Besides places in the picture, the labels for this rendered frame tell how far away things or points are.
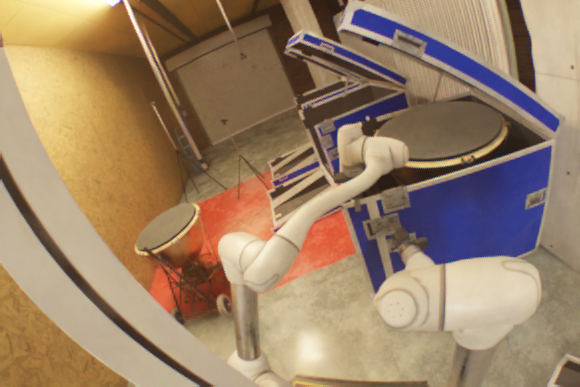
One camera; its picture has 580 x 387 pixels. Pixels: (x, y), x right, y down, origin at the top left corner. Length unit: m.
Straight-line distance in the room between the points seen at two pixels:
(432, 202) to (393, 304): 0.89
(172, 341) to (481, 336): 0.48
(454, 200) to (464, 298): 0.90
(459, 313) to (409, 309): 0.09
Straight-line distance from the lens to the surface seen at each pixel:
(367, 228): 1.32
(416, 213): 1.32
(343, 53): 2.45
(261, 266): 0.81
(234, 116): 8.34
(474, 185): 1.35
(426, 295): 0.48
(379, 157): 0.95
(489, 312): 0.50
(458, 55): 1.11
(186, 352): 0.22
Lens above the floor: 1.65
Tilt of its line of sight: 23 degrees down
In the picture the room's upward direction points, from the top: 24 degrees counter-clockwise
